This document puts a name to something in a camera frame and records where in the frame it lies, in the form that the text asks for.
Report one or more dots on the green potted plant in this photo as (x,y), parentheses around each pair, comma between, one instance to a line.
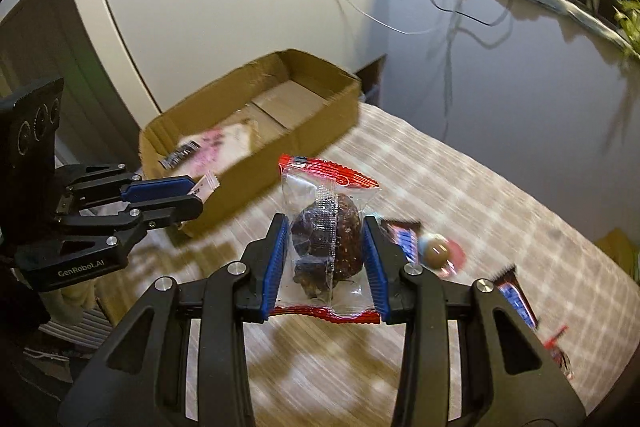
(627,17)

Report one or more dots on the pink white snack packet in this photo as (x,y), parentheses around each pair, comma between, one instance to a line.
(206,156)

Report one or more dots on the brown cardboard box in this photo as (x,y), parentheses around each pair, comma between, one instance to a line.
(301,103)

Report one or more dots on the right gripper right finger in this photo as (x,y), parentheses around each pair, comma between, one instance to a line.
(394,291)

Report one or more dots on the chocolate muffin clear wrapper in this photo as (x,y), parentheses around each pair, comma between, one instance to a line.
(324,275)

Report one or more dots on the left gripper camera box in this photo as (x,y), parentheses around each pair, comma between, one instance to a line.
(29,119)

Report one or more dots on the chocolate egg candy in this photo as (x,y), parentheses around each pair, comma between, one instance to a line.
(443,256)

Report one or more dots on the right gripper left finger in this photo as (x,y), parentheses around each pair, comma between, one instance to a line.
(256,294)

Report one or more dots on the red snack wrapper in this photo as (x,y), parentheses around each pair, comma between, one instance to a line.
(561,358)

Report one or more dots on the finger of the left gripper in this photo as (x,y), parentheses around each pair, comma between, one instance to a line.
(164,212)
(144,191)

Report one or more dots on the snickers bar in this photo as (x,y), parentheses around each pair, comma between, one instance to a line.
(510,287)
(404,234)

